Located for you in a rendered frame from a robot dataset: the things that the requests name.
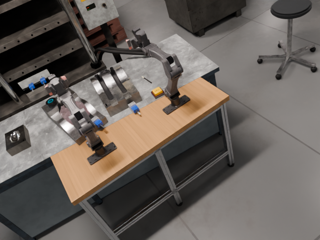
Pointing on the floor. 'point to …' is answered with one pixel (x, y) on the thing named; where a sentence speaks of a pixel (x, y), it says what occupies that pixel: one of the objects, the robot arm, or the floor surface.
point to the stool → (290, 11)
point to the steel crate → (202, 12)
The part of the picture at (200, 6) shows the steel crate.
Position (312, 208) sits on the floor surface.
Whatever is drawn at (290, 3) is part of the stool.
